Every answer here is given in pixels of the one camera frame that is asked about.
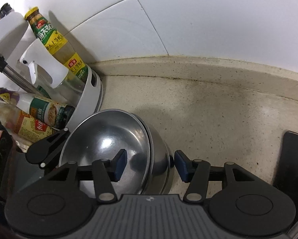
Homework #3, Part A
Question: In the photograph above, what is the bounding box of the steel bowl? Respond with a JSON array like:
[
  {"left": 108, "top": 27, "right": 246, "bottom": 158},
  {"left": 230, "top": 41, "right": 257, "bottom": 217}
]
[
  {"left": 133, "top": 114, "right": 153, "bottom": 195},
  {"left": 147, "top": 125, "right": 174, "bottom": 194},
  {"left": 59, "top": 109, "right": 149, "bottom": 196}
]

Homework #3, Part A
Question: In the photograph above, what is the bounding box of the clear yellow cap bottle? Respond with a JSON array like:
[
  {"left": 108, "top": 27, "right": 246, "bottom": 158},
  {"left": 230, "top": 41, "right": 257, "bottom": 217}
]
[{"left": 0, "top": 104, "right": 55, "bottom": 143}]

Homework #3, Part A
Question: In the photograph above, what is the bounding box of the green label small bottle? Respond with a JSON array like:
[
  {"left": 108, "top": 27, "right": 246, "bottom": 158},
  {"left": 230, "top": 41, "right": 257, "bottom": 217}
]
[{"left": 0, "top": 87, "right": 75, "bottom": 129}]

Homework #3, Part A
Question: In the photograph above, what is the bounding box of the white round condiment tray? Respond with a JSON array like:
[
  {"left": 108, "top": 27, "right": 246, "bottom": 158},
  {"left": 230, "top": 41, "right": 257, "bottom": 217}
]
[{"left": 0, "top": 11, "right": 103, "bottom": 132}]

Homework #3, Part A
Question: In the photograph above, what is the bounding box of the white spray bottle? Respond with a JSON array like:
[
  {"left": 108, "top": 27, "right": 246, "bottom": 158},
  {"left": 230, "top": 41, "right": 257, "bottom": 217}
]
[{"left": 18, "top": 38, "right": 90, "bottom": 105}]

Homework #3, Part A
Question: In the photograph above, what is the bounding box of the black induction cooktop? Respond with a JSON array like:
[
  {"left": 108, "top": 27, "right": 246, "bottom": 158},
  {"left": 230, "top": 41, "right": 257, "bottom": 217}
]
[{"left": 273, "top": 130, "right": 298, "bottom": 200}]

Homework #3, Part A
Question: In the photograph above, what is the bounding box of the yellow cap sauce bottle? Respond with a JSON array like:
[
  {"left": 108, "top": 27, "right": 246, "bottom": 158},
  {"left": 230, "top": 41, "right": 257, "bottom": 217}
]
[{"left": 25, "top": 7, "right": 88, "bottom": 83}]

